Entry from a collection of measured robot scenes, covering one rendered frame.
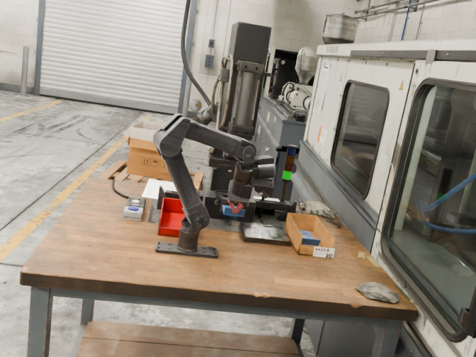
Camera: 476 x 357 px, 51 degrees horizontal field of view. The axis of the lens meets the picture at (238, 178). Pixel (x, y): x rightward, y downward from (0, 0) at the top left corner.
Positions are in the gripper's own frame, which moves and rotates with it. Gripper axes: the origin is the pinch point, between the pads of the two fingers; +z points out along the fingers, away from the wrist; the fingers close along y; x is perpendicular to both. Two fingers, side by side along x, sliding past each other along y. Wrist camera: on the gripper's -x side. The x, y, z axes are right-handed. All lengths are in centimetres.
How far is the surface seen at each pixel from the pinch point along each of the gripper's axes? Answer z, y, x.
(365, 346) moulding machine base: 46, -17, -59
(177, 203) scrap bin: 16.4, 17.6, 20.3
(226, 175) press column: 21.0, 44.4, 1.3
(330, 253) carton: 8.0, -7.2, -34.9
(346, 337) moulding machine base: 65, -1, -59
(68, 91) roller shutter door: 479, 822, 301
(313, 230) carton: 19.0, 14.6, -34.1
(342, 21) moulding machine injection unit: 104, 474, -143
